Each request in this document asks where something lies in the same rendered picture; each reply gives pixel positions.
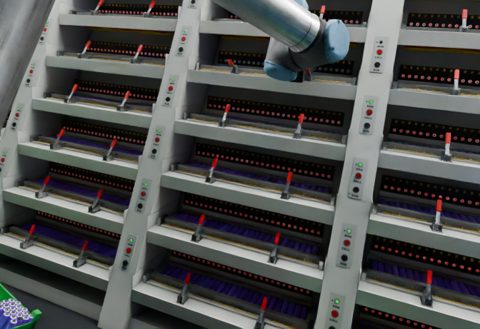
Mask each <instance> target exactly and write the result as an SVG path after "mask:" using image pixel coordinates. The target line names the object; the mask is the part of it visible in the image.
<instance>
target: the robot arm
mask: <svg viewBox="0 0 480 329"><path fill-rule="evenodd" d="M55 1H56V0H0V133H1V130H2V128H3V126H4V123H5V120H6V118H7V116H8V114H9V111H10V109H11V106H12V103H13V102H14V99H15V97H16V94H17V92H18V90H19V87H20V85H21V82H22V80H23V77H24V75H25V73H26V70H27V68H28V66H29V63H30V60H31V58H32V56H33V54H34V51H35V49H36V46H37V44H38V42H39V39H40V37H41V34H42V32H43V30H44V27H45V25H46V22H47V20H48V17H49V15H50V13H51V10H52V8H53V6H54V3H55ZM212 1H213V2H215V3H216V4H218V5H219V6H222V7H223V8H225V9H226V10H228V11H230V12H231V13H233V14H235V15H236V16H238V17H239V18H241V19H243V20H245V21H246V22H248V23H249V24H251V25H252V26H255V27H256V28H258V29H259V30H261V31H263V32H264V33H266V34H268V35H270V41H269V47H268V50H267V54H266V60H264V72H265V74H266V75H268V76H270V77H272V78H273V79H276V80H280V81H289V82H295V83H303V82H304V74H305V70H306V69H310V72H313V71H314V69H315V68H316V66H321V65H324V64H333V63H335V62H336V61H340V60H342V59H343V58H344V57H345V56H346V55H347V53H348V50H349V32H348V30H347V28H346V26H345V25H344V23H343V22H342V21H340V20H338V19H331V20H329V21H328V22H326V21H324V20H323V19H321V18H320V17H318V16H317V15H316V14H312V13H311V12H310V11H308V9H309V8H308V4H307V3H306V0H212Z"/></svg>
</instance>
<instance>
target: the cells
mask: <svg viewBox="0 0 480 329"><path fill-rule="evenodd" d="M27 310H28V309H27V308H21V302H19V301H15V300H14V299H13V298H10V299H8V300H3V301H2V302H1V301H0V329H10V328H15V327H17V326H20V325H23V324H26V323H30V322H31V321H32V320H33V316H32V315H31V314H28V313H27Z"/></svg>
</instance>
